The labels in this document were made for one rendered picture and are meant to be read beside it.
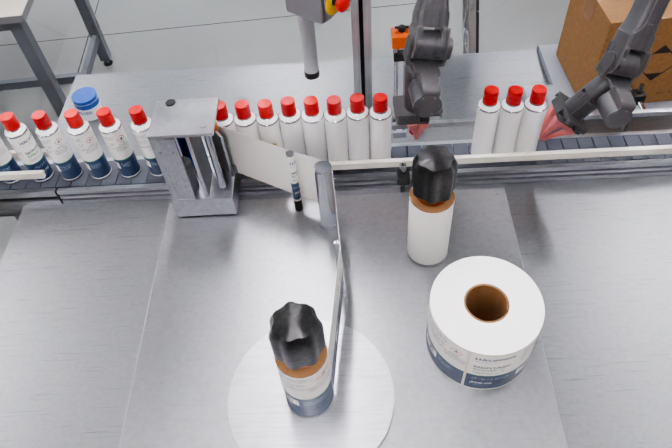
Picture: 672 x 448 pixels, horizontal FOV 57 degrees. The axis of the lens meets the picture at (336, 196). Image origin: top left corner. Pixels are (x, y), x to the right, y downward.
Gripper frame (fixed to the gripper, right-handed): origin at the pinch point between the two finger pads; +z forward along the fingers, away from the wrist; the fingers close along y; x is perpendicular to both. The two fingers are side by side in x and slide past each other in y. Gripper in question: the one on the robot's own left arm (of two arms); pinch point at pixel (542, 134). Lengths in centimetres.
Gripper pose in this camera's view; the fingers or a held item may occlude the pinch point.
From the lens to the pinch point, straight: 155.6
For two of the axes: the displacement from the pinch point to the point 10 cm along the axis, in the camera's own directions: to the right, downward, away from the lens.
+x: 8.3, 3.6, 4.3
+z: -5.6, 5.4, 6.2
